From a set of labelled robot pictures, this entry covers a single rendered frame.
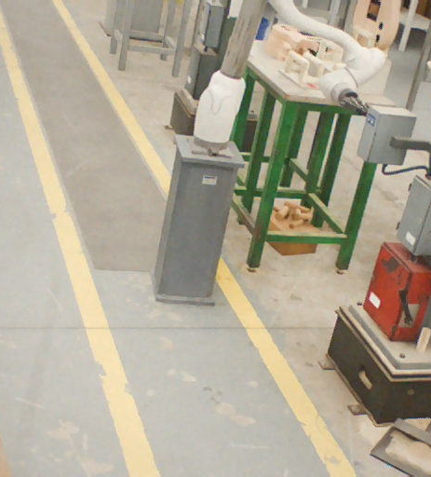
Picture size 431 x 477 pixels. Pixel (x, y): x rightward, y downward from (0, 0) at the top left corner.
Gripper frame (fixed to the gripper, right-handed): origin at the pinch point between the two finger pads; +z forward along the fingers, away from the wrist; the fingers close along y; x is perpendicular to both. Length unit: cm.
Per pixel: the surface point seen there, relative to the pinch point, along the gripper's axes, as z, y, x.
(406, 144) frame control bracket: 18.1, -8.5, -4.9
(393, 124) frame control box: 14.1, -3.0, 1.3
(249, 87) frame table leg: -121, 2, -28
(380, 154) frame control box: 14.1, -1.1, -10.8
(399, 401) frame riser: 55, -14, -95
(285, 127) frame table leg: -66, 2, -30
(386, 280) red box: 30, -9, -56
